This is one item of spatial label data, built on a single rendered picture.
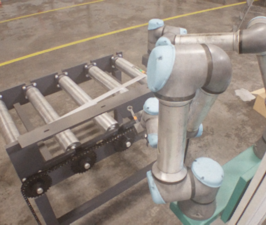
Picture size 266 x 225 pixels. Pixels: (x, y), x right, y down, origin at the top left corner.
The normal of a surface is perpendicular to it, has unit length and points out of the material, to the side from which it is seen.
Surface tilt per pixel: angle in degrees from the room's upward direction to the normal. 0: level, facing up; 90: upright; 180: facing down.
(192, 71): 75
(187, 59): 45
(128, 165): 0
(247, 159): 0
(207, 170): 8
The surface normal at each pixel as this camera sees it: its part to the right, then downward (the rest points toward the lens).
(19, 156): 0.60, 0.49
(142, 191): 0.00, -0.79
